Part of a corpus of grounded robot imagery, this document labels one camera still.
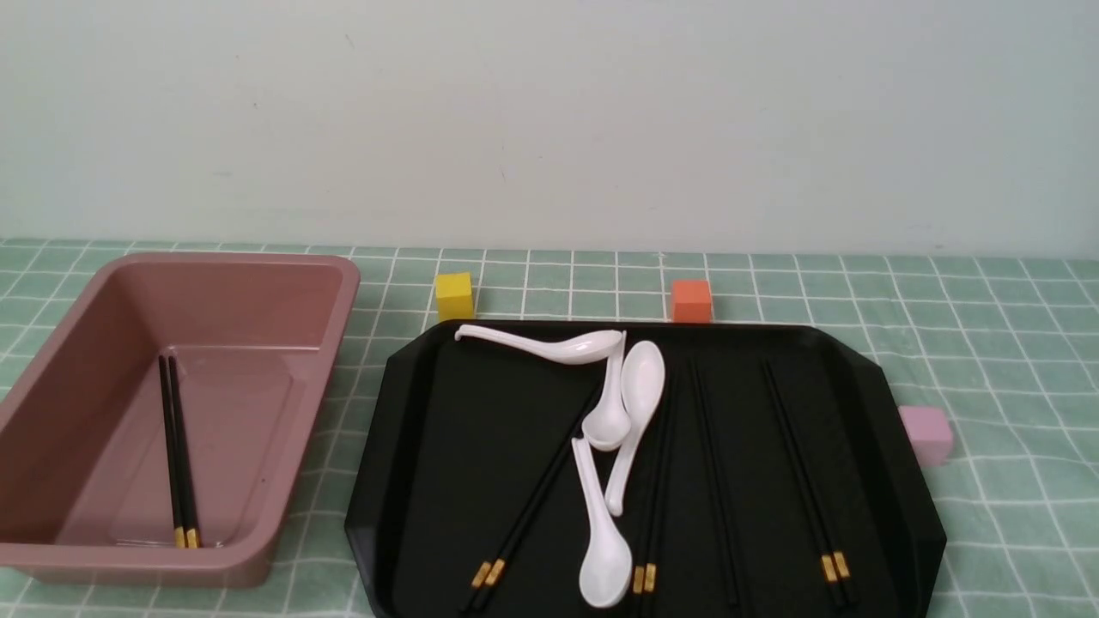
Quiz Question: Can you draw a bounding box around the pink cube block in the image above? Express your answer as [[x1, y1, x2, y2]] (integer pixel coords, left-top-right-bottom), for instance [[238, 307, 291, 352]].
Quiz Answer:
[[898, 404, 955, 467]]

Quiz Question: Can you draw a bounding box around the black chopstick diagonal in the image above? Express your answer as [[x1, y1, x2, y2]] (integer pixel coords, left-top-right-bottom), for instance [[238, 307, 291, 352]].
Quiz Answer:
[[471, 391, 606, 613], [460, 386, 602, 613]]

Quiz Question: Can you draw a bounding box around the black chopstick centre left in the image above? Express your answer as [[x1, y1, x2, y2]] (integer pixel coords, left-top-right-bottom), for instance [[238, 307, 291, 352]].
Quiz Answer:
[[628, 412, 668, 617]]

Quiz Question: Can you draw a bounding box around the white spoon right upright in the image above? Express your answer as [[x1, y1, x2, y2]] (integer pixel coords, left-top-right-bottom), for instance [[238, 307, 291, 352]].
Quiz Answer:
[[604, 340, 665, 517]]

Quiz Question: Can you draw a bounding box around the black chopstick centre right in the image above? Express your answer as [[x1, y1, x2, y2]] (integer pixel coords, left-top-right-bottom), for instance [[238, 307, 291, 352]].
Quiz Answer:
[[635, 367, 682, 617]]

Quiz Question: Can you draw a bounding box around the pink plastic bin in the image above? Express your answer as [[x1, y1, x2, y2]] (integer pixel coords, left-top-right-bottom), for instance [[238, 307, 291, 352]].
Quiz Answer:
[[1, 251, 360, 588]]

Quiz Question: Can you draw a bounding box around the black chopstick in bin left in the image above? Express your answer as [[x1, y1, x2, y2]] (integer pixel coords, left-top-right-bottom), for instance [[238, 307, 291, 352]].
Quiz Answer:
[[158, 355, 187, 548]]

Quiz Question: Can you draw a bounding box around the black plastic tray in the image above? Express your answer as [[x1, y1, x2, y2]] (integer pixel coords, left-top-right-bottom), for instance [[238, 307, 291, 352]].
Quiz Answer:
[[345, 322, 947, 617]]

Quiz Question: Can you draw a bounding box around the black chopstick in bin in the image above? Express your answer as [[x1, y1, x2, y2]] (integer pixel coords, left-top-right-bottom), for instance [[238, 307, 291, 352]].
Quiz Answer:
[[167, 355, 203, 548], [158, 355, 187, 548]]

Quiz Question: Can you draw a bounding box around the white spoon bottom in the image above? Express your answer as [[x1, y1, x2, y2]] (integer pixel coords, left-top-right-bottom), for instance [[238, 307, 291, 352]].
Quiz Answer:
[[571, 438, 635, 609]]

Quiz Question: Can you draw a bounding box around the orange cube block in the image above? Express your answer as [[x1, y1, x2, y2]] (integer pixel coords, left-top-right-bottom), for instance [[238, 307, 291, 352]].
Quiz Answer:
[[671, 279, 712, 324]]

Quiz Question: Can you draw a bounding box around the yellow cube block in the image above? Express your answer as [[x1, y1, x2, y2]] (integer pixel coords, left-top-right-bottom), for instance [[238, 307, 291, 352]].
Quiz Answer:
[[434, 271, 476, 322]]

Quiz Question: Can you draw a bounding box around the black chopstick right pair left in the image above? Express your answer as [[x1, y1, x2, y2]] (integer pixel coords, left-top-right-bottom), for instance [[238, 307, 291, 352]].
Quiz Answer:
[[762, 360, 848, 613]]

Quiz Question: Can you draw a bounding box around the green checkered tablecloth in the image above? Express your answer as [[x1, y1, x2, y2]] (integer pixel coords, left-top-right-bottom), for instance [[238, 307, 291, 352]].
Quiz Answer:
[[1, 238, 1098, 617]]

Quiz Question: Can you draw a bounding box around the white spoon top horizontal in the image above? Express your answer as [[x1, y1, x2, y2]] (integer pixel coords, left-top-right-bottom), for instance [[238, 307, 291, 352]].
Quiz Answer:
[[454, 324, 624, 367]]

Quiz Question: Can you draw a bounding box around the black chopstick in bin right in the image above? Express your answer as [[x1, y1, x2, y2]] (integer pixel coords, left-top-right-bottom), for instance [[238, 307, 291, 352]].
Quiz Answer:
[[167, 355, 203, 548]]

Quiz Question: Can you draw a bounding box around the black chopstick plain middle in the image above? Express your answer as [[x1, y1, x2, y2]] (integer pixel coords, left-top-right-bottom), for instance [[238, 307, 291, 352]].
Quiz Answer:
[[687, 357, 739, 610]]

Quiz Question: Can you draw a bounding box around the black chopstick pair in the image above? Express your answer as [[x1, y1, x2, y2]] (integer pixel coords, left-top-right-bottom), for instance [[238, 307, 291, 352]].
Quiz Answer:
[[762, 360, 848, 613], [766, 358, 859, 611]]

